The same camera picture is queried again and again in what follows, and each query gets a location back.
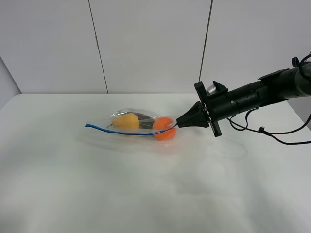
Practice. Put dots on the clear zip bag blue seal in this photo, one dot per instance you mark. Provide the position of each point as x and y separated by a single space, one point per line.
100 131

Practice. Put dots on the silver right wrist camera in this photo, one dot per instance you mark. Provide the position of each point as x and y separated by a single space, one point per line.
211 90

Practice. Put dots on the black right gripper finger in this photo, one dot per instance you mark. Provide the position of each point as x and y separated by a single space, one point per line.
194 114
183 124

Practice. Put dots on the yellow pear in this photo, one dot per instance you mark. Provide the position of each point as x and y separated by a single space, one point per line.
126 123

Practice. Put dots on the orange fruit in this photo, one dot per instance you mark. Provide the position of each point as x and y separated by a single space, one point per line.
165 124

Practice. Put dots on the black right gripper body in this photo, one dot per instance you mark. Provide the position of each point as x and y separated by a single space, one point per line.
217 106

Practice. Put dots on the dark purple eggplant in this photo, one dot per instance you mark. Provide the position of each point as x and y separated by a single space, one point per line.
145 121

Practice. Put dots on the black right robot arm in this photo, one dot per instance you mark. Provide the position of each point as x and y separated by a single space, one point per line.
273 88

